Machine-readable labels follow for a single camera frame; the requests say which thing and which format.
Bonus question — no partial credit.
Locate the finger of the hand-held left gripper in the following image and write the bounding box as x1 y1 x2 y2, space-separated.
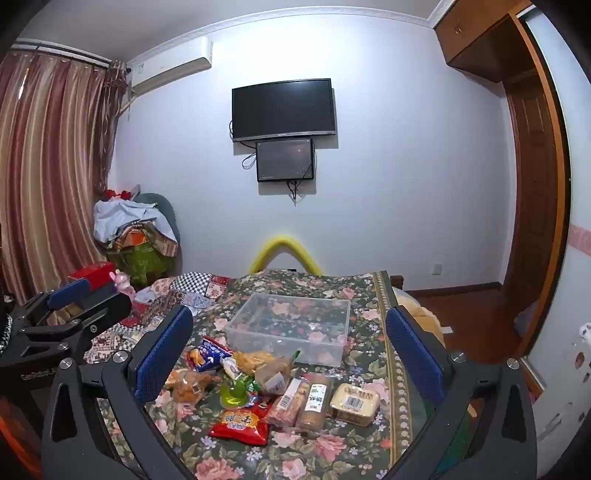
9 277 93 326
28 284 134 356

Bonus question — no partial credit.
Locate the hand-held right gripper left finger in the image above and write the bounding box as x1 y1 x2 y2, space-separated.
42 305 195 480

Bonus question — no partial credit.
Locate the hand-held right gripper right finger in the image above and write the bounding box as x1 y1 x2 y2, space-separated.
383 305 539 480

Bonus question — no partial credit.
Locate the brown bread packet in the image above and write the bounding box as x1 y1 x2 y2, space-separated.
164 369 214 405

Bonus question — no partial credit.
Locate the blue and orange snack packet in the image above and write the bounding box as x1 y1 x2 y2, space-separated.
187 336 234 373

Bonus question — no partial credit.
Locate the pale yellow cake tray packet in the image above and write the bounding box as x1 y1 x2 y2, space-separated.
329 382 382 427

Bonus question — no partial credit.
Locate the green jelly cup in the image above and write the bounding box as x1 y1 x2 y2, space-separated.
221 378 251 409

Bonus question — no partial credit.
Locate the orange and white cracker packet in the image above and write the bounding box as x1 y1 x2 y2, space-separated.
232 350 279 376

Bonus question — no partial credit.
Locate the red snack packet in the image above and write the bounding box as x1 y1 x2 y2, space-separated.
209 406 270 446

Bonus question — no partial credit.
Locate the brown biscuit roll packet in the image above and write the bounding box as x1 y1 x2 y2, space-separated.
295 373 335 435

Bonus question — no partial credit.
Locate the grey-brown pastry bag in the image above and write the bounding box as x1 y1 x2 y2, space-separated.
254 354 302 396

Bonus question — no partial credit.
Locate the clear plastic storage box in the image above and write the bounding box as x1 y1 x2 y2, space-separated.
224 292 352 367

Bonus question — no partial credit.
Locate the pink wafer packet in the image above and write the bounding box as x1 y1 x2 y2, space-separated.
265 376 308 428

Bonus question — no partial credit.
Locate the pink plush toy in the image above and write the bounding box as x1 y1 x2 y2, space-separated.
113 270 137 301

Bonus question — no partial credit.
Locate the red box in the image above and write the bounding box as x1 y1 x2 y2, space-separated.
68 262 117 292

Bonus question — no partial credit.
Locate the pale yellow duvet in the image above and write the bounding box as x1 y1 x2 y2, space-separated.
392 288 447 347

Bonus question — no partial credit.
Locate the patchwork quilt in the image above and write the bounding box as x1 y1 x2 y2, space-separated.
90 271 236 370

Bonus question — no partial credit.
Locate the pile of clothes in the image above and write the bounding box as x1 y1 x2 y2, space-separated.
92 187 180 259

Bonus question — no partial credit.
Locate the grey-green chair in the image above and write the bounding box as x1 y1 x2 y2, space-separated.
134 192 182 278

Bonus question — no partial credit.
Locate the striped brown curtain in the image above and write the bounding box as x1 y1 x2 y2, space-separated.
0 41 127 305

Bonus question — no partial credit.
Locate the yellow foam tube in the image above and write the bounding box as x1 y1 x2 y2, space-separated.
247 234 327 276

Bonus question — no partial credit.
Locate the wooden door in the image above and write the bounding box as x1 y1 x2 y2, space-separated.
501 78 561 361

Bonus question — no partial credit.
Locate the white air conditioner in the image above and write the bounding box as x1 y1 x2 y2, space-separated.
126 36 214 97

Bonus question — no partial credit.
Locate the wooden overhead cabinet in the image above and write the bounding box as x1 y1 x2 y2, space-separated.
433 0 536 84

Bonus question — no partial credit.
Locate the black television cable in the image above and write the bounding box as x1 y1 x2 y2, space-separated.
228 119 258 171

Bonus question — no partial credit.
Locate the small wall monitor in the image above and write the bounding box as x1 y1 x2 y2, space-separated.
256 137 315 184

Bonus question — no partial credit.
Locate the large wall television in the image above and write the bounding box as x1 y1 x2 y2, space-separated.
231 78 337 144

